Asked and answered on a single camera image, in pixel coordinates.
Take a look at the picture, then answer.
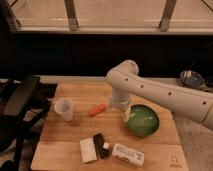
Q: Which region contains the white sponge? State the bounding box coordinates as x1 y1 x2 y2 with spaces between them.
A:
80 138 97 163

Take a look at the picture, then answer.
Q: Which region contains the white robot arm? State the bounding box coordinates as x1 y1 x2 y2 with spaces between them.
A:
106 60 213 130

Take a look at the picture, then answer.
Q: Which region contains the green ceramic bowl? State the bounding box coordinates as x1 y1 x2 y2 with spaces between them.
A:
125 104 160 138

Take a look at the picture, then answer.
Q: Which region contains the orange carrot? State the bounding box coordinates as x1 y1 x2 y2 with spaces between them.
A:
88 104 107 116

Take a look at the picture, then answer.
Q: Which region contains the black brush block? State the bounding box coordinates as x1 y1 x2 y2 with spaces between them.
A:
93 133 110 159

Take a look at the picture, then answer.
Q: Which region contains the wooden cutting board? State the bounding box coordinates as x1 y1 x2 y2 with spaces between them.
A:
31 82 188 171

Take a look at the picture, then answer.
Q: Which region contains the translucent plastic cup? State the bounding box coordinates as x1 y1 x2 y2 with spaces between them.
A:
54 98 74 121

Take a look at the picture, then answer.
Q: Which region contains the blue round object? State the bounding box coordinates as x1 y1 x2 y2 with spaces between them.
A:
180 70 204 88

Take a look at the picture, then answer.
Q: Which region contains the black office chair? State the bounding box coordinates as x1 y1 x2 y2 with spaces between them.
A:
0 75 57 171

